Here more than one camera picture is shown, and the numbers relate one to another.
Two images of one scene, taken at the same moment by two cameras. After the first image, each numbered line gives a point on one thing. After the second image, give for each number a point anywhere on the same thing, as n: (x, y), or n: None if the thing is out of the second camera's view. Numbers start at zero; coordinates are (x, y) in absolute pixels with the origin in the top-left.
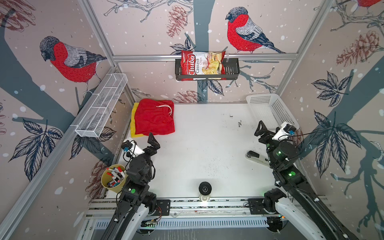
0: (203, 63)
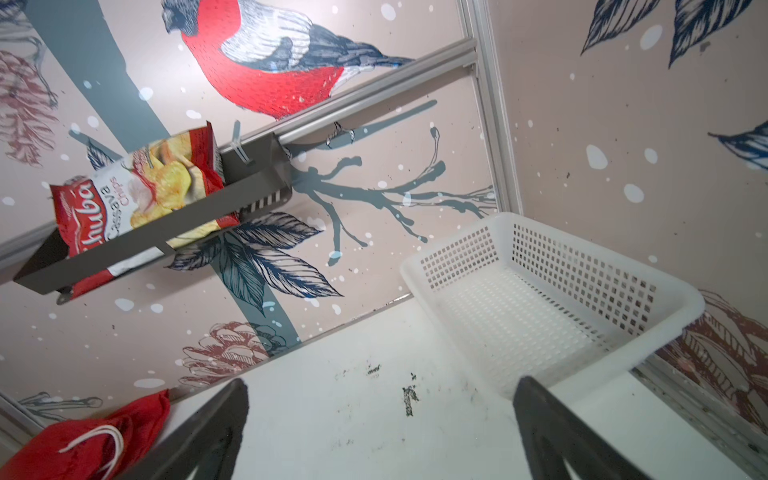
0: (95, 209)
